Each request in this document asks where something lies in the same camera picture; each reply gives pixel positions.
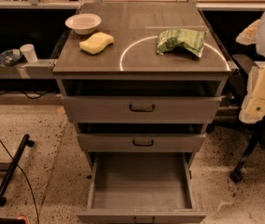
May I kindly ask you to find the grey bottom drawer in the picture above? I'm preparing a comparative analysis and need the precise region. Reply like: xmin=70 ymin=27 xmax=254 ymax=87
xmin=78 ymin=153 xmax=206 ymax=224

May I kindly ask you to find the grey drawer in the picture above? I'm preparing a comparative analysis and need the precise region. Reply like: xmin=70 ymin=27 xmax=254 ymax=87
xmin=78 ymin=153 xmax=206 ymax=224
xmin=77 ymin=123 xmax=205 ymax=152
xmin=60 ymin=79 xmax=223 ymax=124

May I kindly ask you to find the grey drawer cabinet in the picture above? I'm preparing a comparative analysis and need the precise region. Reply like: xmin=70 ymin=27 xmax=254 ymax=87
xmin=51 ymin=1 xmax=233 ymax=173

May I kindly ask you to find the grey top drawer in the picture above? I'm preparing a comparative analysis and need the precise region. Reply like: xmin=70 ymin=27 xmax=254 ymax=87
xmin=60 ymin=79 xmax=223 ymax=124

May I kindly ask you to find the grey middle drawer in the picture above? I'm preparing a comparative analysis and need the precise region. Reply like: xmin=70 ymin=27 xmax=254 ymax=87
xmin=77 ymin=123 xmax=205 ymax=152

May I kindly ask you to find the yellow sponge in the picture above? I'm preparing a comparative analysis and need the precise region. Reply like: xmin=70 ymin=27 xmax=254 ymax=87
xmin=79 ymin=32 xmax=114 ymax=54

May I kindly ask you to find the green chip bag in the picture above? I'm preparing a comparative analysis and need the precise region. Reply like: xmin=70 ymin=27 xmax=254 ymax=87
xmin=156 ymin=28 xmax=206 ymax=58

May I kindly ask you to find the white bowl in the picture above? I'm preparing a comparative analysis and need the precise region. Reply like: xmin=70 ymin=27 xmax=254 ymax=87
xmin=65 ymin=13 xmax=102 ymax=35

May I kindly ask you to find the white paper cup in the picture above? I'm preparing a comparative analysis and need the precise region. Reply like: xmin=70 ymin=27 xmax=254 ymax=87
xmin=20 ymin=44 xmax=38 ymax=63

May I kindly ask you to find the dark blue bowl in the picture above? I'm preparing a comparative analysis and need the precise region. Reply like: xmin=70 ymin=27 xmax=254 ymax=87
xmin=0 ymin=49 xmax=23 ymax=66

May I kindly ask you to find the black office chair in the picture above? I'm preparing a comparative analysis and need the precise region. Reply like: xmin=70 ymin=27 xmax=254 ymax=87
xmin=213 ymin=53 xmax=265 ymax=184

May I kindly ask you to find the black bar stand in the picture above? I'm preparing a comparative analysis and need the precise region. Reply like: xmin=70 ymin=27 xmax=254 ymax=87
xmin=0 ymin=134 xmax=35 ymax=206

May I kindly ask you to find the grey side shelf rail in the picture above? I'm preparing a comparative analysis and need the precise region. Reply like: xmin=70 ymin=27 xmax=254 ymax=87
xmin=0 ymin=59 xmax=56 ymax=79

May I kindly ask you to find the black floor cable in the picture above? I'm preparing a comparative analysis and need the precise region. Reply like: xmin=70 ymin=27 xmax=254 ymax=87
xmin=0 ymin=114 xmax=41 ymax=224

